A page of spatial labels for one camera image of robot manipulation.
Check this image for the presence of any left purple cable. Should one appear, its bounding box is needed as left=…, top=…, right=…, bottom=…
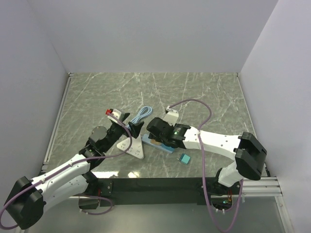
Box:
left=0, top=115, right=133, bottom=230

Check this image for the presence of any teal cube adapter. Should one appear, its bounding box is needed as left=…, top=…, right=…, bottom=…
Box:
left=178, top=153, right=191, bottom=165

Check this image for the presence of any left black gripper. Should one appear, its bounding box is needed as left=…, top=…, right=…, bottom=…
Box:
left=103, top=112, right=143, bottom=152

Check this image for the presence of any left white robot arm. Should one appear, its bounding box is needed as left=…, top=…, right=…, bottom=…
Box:
left=1, top=109, right=144, bottom=230

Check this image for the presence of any light blue cable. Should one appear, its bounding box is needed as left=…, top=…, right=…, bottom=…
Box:
left=130, top=106, right=154, bottom=126

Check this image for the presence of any wooden cube plug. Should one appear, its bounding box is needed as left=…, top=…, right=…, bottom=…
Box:
left=150, top=139, right=162, bottom=146

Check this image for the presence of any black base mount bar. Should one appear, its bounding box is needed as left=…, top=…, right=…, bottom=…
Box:
left=68, top=177, right=234, bottom=209

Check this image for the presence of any white triangular power strip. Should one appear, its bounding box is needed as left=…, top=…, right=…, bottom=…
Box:
left=117, top=135, right=144, bottom=160

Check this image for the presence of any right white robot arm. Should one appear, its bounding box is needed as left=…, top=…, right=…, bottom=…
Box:
left=147, top=117, right=267, bottom=194

